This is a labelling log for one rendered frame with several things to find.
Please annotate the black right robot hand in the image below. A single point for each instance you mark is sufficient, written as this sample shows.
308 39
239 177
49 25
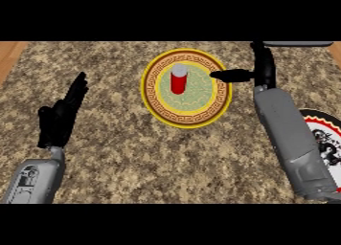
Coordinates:
263 71

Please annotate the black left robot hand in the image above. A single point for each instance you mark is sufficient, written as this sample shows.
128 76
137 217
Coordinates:
59 118

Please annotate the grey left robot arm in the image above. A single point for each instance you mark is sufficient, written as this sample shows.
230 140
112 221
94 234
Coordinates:
38 178

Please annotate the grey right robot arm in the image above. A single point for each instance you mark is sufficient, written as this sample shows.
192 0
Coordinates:
292 143

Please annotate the red can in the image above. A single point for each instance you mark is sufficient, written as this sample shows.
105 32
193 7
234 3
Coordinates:
178 79

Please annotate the yellow patterned plate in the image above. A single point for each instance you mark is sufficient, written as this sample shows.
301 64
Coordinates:
186 105

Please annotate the white dragon plate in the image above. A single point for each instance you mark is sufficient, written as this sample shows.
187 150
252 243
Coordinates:
332 150

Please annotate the grey flat appliance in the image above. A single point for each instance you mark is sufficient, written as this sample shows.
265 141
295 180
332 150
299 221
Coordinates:
296 43

